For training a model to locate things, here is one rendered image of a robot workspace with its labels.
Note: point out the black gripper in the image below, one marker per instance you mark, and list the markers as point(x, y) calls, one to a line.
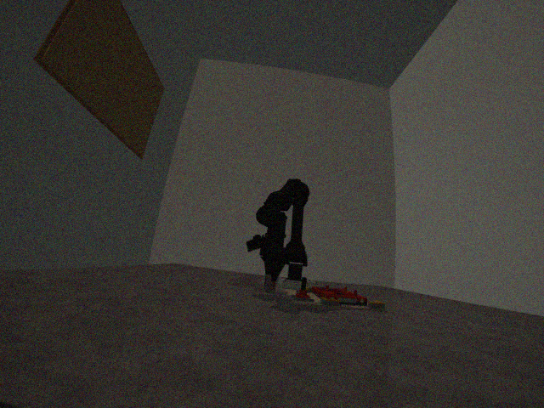
point(275, 256)

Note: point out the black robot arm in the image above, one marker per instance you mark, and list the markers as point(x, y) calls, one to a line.
point(295, 193)

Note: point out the red toy car body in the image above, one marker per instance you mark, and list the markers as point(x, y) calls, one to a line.
point(345, 296)

